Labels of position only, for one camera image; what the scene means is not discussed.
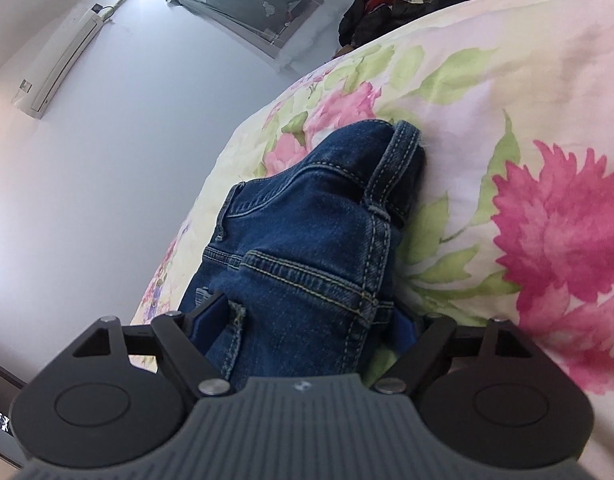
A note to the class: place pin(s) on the pile of dark clothes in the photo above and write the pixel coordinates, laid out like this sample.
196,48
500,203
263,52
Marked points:
387,10

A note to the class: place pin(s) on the floral bed blanket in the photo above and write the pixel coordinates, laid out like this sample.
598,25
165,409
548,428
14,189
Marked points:
537,110

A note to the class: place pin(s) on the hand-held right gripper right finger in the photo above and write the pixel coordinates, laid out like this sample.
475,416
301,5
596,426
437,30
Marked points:
405,331

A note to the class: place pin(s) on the white wall air conditioner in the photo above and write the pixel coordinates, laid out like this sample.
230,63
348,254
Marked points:
57,65

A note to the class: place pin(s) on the dark wooden furniture edge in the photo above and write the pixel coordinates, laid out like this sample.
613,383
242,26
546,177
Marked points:
4,374

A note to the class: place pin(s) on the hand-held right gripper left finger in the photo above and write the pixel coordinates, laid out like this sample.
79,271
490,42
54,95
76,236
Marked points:
206,324

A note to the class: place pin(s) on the blue denim pants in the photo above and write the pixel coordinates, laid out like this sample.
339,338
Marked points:
307,220

